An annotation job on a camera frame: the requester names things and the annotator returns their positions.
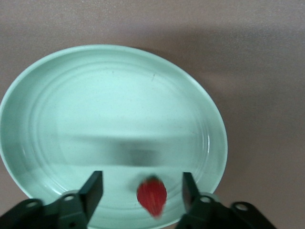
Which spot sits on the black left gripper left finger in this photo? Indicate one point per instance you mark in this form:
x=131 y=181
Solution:
x=71 y=210

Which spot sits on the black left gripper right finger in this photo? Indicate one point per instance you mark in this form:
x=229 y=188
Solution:
x=207 y=214

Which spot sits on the red strawberry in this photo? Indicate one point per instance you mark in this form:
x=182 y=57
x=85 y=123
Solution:
x=152 y=195

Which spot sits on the mint green round plate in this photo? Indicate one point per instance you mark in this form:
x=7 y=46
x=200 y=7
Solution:
x=107 y=107

